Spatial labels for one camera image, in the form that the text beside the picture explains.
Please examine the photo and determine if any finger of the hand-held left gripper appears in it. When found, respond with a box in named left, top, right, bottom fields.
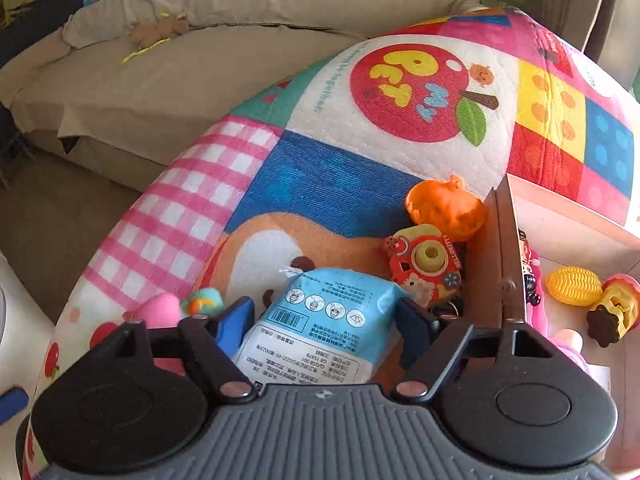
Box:
left=0, top=386, right=30, bottom=426

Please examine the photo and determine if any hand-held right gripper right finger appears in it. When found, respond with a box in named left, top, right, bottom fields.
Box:
left=391, top=297, right=556, bottom=405

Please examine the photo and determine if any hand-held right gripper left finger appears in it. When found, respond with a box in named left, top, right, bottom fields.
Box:
left=100, top=296, right=258, bottom=406

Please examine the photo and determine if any blue wet wipes pack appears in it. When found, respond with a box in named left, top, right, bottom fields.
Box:
left=232, top=267, right=408, bottom=386

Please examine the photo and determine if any pink cardboard box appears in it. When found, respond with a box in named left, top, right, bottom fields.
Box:
left=462, top=175, right=640, bottom=476

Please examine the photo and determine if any pink plastic basket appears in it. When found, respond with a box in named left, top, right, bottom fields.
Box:
left=520, top=252, right=551, bottom=338

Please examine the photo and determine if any yellow toy corn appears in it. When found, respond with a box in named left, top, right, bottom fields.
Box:
left=545, top=266, right=603, bottom=307

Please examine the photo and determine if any pink gold cupcake toy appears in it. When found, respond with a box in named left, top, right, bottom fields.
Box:
left=586, top=273, right=640, bottom=348

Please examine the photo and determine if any small green toy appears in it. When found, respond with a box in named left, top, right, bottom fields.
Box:
left=181, top=287, right=226, bottom=318

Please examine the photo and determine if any pink round toy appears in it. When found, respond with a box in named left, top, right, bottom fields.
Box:
left=122, top=292, right=185, bottom=376

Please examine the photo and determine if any orange toy pumpkin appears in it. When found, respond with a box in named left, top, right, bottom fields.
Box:
left=405, top=175, right=487, bottom=243

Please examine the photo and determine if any small doll figure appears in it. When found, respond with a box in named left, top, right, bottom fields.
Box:
left=517, top=230, right=533, bottom=281

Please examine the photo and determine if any light pink plastic toy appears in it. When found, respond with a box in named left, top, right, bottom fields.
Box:
left=547, top=329, right=593, bottom=378

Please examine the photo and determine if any colourful printed play mat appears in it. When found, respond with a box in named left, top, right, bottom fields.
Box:
left=22, top=7, right=640, bottom=480

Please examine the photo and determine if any beige covered sofa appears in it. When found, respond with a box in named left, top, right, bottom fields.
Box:
left=0, top=0, right=481, bottom=193

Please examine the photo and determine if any brown plush toy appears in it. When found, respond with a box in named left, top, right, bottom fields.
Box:
left=129, top=14, right=190, bottom=46

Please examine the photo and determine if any beige curtain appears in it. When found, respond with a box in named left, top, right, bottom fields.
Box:
left=545, top=0, right=621, bottom=61

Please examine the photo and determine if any glass fish tank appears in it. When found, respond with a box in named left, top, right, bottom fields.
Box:
left=0, top=0, right=83, bottom=66

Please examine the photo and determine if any red toy camera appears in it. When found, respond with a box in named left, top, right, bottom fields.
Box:
left=384, top=224, right=463, bottom=308

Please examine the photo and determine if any yellow green strap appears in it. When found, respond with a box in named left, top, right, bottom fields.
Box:
left=121, top=42, right=168, bottom=63

